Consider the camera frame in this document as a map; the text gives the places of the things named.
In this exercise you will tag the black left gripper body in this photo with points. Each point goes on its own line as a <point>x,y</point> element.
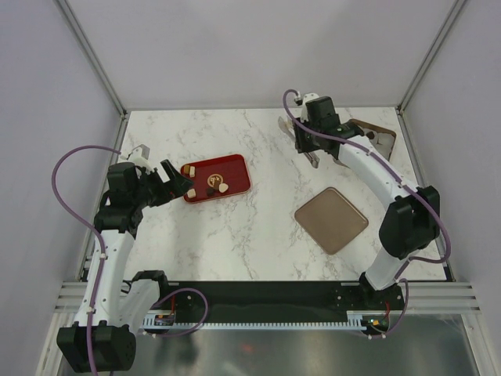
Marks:
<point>151,189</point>

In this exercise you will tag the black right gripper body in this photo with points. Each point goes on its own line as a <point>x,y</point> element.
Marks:
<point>305,140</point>

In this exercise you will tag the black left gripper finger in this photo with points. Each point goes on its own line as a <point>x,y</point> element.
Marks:
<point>179,185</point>
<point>169,169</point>

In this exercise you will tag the metal tongs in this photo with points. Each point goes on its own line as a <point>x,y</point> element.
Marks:
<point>287,128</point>

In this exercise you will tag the white heart chocolate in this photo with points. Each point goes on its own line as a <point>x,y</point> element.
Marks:
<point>223,187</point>

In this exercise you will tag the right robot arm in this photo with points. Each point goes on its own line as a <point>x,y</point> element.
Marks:
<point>410,222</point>

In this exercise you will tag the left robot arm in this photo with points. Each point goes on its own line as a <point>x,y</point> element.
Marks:
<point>102,336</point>

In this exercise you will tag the tan chocolate box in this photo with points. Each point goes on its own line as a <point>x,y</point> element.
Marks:
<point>383,140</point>

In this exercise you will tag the red lacquer tray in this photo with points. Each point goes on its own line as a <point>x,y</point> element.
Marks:
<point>216,178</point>

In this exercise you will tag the tan box lid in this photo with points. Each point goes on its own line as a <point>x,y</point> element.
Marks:
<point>331,220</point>

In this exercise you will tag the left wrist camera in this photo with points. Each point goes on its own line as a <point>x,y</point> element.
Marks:
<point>139,156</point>

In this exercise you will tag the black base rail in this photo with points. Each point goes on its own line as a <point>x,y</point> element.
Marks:
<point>274,301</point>

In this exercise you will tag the white cable duct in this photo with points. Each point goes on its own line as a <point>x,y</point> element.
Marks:
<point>353,322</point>

